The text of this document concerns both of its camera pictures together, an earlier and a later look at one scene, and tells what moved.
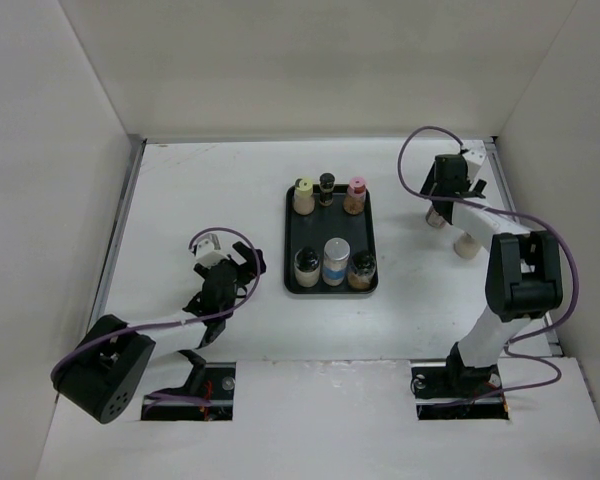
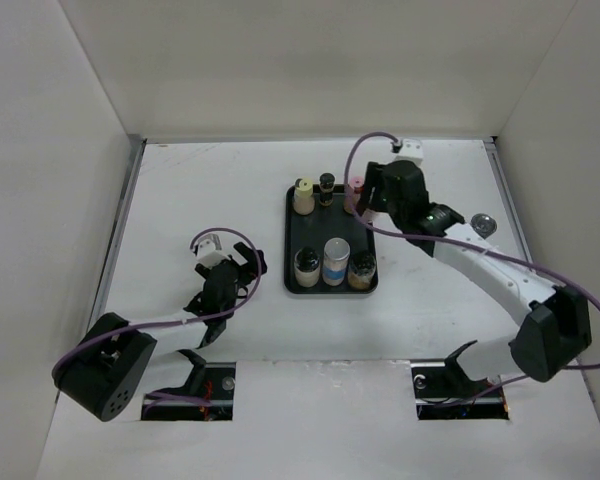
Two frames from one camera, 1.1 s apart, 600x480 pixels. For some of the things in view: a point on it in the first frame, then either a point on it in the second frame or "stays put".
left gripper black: x=248 y=255 stays put
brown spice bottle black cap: x=362 y=269 stays put
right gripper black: x=431 y=185 → x=375 y=178
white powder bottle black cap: x=307 y=266 stays put
